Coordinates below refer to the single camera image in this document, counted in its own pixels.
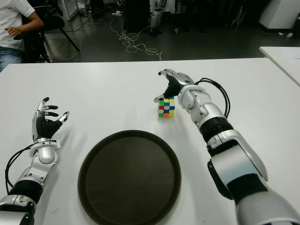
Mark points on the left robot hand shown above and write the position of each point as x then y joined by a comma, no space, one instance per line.
44,127

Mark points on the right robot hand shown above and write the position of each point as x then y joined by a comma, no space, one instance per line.
174,83

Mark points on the multicoloured Rubik's cube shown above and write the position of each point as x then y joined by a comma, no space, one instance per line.
166,107

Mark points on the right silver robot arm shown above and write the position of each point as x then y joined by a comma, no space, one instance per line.
236,164

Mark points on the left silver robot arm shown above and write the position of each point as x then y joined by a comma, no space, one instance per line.
45,154

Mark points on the dark brown round plate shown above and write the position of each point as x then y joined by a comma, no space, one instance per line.
129,178

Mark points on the black cabinet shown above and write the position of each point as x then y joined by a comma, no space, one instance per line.
137,14

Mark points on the white power strip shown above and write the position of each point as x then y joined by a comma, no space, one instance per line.
117,13

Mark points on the grey folded metal stand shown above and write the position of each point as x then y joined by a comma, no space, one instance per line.
239,16

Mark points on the black office chair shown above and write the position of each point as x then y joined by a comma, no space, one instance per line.
54,22

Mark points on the white side table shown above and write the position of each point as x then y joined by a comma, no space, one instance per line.
283,61

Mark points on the seated person in white shirt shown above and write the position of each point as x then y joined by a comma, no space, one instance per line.
11,18

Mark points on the white glass-front cabinet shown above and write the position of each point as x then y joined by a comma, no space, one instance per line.
69,9

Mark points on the white machine housing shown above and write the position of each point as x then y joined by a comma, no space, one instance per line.
281,14

